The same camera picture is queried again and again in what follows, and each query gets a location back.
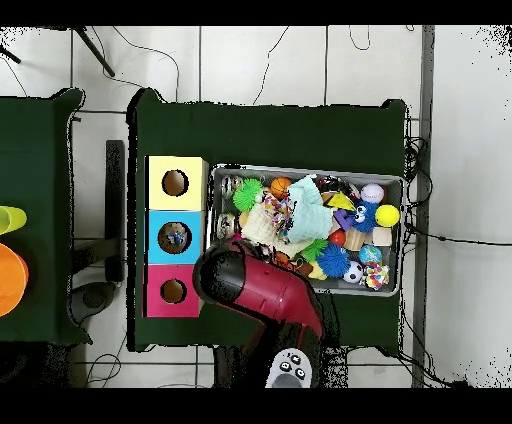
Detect grey floor rail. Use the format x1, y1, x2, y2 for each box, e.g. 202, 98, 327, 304
411, 25, 436, 388

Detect cream waffle cloth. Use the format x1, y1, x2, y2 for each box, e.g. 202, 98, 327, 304
239, 203, 317, 259

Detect orange plastic bowl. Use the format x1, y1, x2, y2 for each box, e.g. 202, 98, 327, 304
0, 242, 30, 318

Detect orange toy basketball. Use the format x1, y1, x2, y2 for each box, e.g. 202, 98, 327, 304
270, 176, 294, 200

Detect dark green tablecloth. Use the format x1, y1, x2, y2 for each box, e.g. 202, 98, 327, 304
126, 87, 409, 357
0, 88, 93, 346

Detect thin black floor cable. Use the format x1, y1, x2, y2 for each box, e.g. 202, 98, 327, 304
88, 26, 180, 102
252, 26, 291, 106

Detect yellow cheese wedge toy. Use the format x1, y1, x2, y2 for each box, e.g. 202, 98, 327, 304
323, 191, 356, 212

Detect plain wooden block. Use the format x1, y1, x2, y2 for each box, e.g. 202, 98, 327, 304
372, 226, 394, 248

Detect black cable with connector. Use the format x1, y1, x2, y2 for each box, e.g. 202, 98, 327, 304
402, 221, 512, 247

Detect white toy baseball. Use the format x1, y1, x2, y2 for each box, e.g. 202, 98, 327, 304
360, 182, 385, 204

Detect thin black cable loop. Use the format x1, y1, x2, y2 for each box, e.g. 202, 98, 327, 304
348, 26, 372, 52

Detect black upright panel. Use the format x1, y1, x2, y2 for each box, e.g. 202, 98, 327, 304
104, 139, 126, 283

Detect yellow-green plastic cup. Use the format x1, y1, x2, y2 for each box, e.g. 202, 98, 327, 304
0, 205, 28, 236

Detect shallow mesh bin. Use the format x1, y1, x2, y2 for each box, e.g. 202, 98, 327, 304
204, 162, 404, 298

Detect green spiky ball toy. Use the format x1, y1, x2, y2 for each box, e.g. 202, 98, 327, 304
232, 178, 265, 212

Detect small blue globe ball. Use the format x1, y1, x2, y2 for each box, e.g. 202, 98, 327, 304
358, 244, 384, 266

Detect multicolour patterned fabric bow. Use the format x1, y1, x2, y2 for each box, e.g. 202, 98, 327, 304
261, 193, 297, 243

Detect wooden box with three holes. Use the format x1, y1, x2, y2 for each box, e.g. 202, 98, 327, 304
142, 154, 209, 320

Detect short black tripod leg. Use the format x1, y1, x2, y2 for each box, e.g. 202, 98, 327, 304
0, 43, 22, 64

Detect blue spiky ball with eyes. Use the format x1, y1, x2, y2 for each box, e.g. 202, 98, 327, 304
346, 200, 379, 234

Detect multicolour dotted fabric scrap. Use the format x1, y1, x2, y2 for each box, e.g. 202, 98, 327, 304
361, 262, 391, 291

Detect long black tripod leg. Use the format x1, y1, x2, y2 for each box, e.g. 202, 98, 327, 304
73, 26, 116, 78

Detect small blue spiky ball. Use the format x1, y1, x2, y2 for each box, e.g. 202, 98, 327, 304
316, 242, 351, 279

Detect small soccer ball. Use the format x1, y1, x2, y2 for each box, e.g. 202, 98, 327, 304
342, 261, 365, 284

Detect crushed clear bottle blue label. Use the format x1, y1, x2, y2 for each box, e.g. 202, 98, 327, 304
167, 223, 192, 249

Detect grey rounded base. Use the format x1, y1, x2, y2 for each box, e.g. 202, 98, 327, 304
69, 280, 118, 326

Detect mint waffle cloth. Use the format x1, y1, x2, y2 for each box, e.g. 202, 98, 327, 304
287, 174, 335, 244

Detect black cable bundle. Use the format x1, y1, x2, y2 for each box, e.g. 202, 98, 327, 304
402, 135, 434, 209

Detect yellow plastic ball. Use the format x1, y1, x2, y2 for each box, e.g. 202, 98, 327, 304
374, 204, 401, 228

